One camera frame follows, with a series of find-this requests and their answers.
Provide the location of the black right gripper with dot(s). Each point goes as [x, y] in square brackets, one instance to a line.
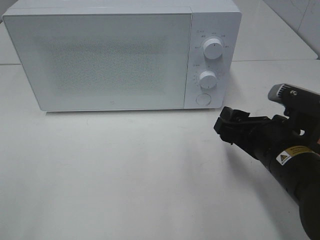
[279, 138]

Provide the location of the round white door button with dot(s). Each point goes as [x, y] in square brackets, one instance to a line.
[203, 99]

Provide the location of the white microwave door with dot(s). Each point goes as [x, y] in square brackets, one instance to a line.
[103, 62]

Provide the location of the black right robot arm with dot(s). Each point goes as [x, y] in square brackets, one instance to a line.
[300, 177]

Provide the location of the lower white timer knob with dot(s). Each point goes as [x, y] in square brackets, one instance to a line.
[207, 79]

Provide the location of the upper white power knob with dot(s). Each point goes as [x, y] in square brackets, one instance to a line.
[213, 48]

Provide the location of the white microwave oven body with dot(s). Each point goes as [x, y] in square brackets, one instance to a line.
[209, 18]

